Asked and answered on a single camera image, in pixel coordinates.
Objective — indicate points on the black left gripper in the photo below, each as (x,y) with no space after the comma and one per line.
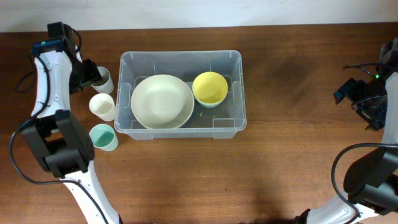
(92,73)

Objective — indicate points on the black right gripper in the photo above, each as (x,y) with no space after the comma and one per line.
(375,118)

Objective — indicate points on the translucent grey cup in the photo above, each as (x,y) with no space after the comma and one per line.
(106,84)

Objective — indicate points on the small yellow bowl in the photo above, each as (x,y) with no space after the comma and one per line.
(210,84)

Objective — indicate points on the small mint green bowl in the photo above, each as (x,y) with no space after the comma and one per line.
(209,105)

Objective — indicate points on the small white bowl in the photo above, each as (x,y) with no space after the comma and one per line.
(210,102)

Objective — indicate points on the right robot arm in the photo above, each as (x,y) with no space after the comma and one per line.
(370,183)

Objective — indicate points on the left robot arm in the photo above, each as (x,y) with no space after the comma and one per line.
(58,141)

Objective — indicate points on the cream white cup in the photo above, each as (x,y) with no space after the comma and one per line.
(102,105)

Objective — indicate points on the mint green cup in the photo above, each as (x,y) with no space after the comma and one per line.
(104,137)

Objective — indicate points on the clear plastic storage bin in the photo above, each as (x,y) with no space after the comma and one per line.
(220,122)

